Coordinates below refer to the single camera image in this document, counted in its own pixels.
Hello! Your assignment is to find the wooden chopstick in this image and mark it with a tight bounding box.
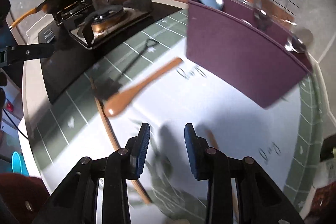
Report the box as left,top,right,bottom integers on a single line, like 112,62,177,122
206,129,239,223
89,77,153,205

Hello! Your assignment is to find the brown wooden spoon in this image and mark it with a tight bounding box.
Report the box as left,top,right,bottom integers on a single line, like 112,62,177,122
104,57,183,117

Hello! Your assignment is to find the black shovel shaped spoon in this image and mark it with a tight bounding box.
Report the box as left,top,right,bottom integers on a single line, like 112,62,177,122
93,38,159,102

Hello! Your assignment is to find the large steel spoon black handle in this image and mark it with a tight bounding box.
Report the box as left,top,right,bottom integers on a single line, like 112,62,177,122
284,28,314,53

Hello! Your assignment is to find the black handled steel spoon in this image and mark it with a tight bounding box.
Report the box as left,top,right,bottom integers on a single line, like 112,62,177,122
253,0,273,32

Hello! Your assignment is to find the green checkered table mat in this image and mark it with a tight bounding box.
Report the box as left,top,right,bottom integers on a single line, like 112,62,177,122
30,10,322,223

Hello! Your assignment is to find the black gas stove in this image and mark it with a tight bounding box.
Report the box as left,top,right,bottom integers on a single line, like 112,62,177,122
38,0,179,103

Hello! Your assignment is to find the purple plastic utensil holder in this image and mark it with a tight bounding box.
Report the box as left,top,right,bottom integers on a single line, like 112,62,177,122
186,0,313,108

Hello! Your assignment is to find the black frying pan orange handle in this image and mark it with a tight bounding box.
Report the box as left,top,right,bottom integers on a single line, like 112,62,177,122
8,0,93,30

